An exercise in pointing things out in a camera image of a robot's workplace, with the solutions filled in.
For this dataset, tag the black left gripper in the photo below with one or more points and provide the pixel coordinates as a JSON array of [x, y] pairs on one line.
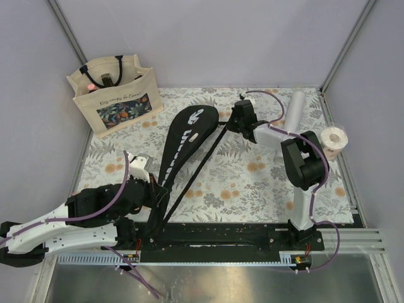
[[149, 202]]

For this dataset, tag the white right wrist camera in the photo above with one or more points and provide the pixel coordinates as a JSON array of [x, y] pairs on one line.
[[245, 96]]

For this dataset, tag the aluminium frame rail front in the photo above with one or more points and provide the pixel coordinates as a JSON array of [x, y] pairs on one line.
[[343, 241]]

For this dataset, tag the aluminium frame post right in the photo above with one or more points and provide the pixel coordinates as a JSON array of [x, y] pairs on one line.
[[349, 42]]

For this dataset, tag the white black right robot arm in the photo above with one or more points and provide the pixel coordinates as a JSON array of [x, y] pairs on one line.
[[305, 164]]

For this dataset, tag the dark bottle in tote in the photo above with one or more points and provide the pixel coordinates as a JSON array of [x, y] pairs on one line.
[[107, 80]]

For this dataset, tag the aluminium frame post left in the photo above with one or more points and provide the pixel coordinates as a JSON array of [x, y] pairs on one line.
[[66, 29]]

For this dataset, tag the aluminium frame post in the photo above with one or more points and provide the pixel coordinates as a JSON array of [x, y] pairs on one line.
[[66, 29], [349, 42]]

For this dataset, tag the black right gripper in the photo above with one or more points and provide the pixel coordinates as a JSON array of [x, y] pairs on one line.
[[230, 125]]

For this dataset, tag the black Crossway racket bag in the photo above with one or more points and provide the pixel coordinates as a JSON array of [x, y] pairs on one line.
[[187, 131]]

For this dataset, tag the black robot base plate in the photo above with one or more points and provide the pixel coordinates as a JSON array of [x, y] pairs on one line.
[[216, 243]]

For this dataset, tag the wrapped toilet paper roll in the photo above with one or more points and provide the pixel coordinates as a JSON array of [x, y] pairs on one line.
[[333, 140]]

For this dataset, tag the beige floral tote bag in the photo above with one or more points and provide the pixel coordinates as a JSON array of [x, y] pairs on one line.
[[133, 98]]

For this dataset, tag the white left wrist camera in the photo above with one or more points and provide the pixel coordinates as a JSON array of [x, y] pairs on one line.
[[139, 165]]

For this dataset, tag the white shuttlecock tube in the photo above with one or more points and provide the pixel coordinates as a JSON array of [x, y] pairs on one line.
[[291, 122]]

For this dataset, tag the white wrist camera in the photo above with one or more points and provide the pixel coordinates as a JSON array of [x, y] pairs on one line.
[[245, 96], [139, 165]]

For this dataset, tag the pink capped bottle in tote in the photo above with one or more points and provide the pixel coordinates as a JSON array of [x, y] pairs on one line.
[[91, 88]]

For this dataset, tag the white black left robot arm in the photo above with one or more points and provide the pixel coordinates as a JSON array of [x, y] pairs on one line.
[[94, 218]]

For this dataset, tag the floral patterned table mat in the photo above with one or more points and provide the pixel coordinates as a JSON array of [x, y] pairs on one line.
[[241, 182]]

